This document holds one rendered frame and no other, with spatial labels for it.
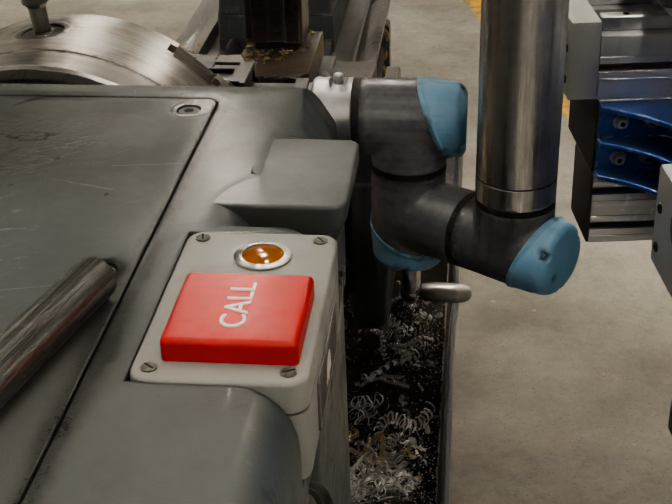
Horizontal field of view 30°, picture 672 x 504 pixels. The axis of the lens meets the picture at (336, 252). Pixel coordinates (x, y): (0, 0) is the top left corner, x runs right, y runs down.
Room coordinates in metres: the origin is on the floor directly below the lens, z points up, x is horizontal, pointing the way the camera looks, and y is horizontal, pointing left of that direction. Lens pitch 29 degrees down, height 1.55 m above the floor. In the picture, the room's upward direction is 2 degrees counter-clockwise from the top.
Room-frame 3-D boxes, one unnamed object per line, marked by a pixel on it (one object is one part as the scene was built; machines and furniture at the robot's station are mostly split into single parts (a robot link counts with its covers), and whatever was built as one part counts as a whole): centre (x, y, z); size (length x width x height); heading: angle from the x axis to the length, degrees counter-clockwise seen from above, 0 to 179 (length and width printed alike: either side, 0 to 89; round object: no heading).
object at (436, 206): (1.12, -0.09, 0.98); 0.11 x 0.08 x 0.11; 49
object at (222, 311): (0.48, 0.04, 1.26); 0.06 x 0.06 x 0.02; 83
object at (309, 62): (1.52, 0.07, 0.99); 0.20 x 0.10 x 0.05; 173
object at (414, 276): (1.56, -0.09, 0.75); 0.27 x 0.10 x 0.23; 173
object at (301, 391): (0.50, 0.04, 1.23); 0.13 x 0.08 x 0.05; 173
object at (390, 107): (1.13, -0.08, 1.08); 0.11 x 0.08 x 0.09; 82
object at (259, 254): (0.54, 0.04, 1.26); 0.02 x 0.02 x 0.01
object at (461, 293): (1.45, -0.14, 0.69); 0.08 x 0.03 x 0.03; 83
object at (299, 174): (0.64, 0.03, 1.24); 0.09 x 0.08 x 0.03; 173
